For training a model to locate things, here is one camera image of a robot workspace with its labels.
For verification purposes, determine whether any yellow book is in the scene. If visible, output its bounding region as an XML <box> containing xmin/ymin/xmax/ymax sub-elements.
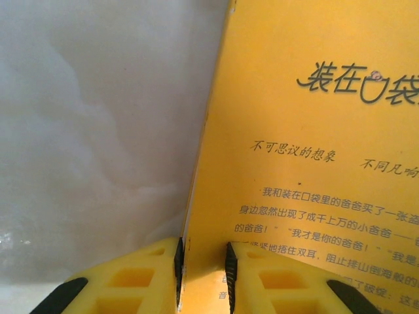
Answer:
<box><xmin>178</xmin><ymin>0</ymin><xmax>419</xmax><ymax>314</ymax></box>

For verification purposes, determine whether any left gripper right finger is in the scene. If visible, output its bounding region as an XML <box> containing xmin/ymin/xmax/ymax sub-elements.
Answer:
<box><xmin>225</xmin><ymin>241</ymin><xmax>393</xmax><ymax>314</ymax></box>

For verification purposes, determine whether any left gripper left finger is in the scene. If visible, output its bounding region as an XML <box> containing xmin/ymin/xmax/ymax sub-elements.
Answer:
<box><xmin>29</xmin><ymin>235</ymin><xmax>185</xmax><ymax>314</ymax></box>

